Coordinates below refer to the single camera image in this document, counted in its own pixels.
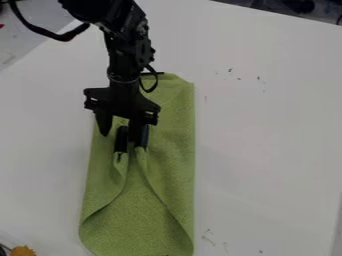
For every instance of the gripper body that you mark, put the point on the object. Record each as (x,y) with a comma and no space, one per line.
(122,100)

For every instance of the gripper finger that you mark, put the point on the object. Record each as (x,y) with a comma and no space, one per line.
(142,133)
(121,140)

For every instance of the green cloth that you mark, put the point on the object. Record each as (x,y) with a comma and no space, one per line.
(156,186)

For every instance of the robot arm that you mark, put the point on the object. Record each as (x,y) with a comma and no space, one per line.
(122,36)

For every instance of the orange toy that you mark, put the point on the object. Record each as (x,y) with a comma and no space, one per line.
(22,251)

